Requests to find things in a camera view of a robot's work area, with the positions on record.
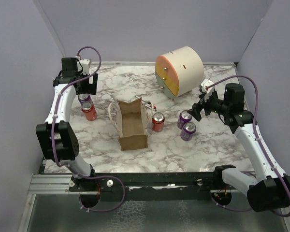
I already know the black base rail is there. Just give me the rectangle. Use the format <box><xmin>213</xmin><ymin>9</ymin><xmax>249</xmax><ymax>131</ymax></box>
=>
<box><xmin>38</xmin><ymin>157</ymin><xmax>242</xmax><ymax>203</ymax></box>

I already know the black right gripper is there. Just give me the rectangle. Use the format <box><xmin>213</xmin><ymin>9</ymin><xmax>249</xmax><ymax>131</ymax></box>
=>
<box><xmin>188</xmin><ymin>89</ymin><xmax>230</xmax><ymax>121</ymax></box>

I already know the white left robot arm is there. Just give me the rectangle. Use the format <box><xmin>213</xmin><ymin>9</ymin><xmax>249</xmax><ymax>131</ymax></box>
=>
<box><xmin>36</xmin><ymin>56</ymin><xmax>98</xmax><ymax>191</ymax></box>

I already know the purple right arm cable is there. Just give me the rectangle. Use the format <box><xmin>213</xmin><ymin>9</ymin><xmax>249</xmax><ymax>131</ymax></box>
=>
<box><xmin>207</xmin><ymin>75</ymin><xmax>290</xmax><ymax>217</ymax></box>

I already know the red soda can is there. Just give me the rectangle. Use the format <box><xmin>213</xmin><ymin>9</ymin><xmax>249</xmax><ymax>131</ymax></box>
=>
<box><xmin>81</xmin><ymin>102</ymin><xmax>97</xmax><ymax>121</ymax></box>
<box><xmin>152</xmin><ymin>112</ymin><xmax>165</xmax><ymax>132</ymax></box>

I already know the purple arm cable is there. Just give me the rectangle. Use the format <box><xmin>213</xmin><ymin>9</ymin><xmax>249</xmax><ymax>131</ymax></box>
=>
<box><xmin>207</xmin><ymin>75</ymin><xmax>290</xmax><ymax>217</ymax></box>
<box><xmin>50</xmin><ymin>46</ymin><xmax>126</xmax><ymax>213</ymax></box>

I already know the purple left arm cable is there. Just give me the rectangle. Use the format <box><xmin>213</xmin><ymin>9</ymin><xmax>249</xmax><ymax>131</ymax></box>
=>
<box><xmin>50</xmin><ymin>46</ymin><xmax>126</xmax><ymax>213</ymax></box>

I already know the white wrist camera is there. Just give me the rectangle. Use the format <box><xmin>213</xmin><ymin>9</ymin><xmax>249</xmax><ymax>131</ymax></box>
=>
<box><xmin>75</xmin><ymin>56</ymin><xmax>91</xmax><ymax>76</ymax></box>
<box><xmin>199</xmin><ymin>78</ymin><xmax>214</xmax><ymax>94</ymax></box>

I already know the cream round drawer cabinet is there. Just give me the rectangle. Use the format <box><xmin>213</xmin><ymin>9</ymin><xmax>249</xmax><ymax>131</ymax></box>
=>
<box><xmin>155</xmin><ymin>46</ymin><xmax>204</xmax><ymax>100</ymax></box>

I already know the purple soda can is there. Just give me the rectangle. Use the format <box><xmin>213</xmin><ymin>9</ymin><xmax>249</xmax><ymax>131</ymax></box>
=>
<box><xmin>78</xmin><ymin>94</ymin><xmax>92</xmax><ymax>104</ymax></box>
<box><xmin>177</xmin><ymin>111</ymin><xmax>192</xmax><ymax>129</ymax></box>
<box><xmin>180</xmin><ymin>122</ymin><xmax>196</xmax><ymax>141</ymax></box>

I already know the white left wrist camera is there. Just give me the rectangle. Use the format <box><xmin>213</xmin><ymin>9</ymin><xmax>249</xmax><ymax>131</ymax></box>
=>
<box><xmin>75</xmin><ymin>56</ymin><xmax>91</xmax><ymax>76</ymax></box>

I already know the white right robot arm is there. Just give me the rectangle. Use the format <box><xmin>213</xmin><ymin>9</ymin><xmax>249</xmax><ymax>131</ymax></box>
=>
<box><xmin>188</xmin><ymin>79</ymin><xmax>290</xmax><ymax>217</ymax></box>

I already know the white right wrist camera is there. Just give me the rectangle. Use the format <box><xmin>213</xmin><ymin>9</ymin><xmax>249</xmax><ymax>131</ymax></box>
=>
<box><xmin>199</xmin><ymin>78</ymin><xmax>214</xmax><ymax>94</ymax></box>

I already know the canvas bag with cat print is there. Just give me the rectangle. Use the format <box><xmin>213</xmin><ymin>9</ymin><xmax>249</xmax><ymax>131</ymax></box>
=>
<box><xmin>108</xmin><ymin>98</ymin><xmax>154</xmax><ymax>151</ymax></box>

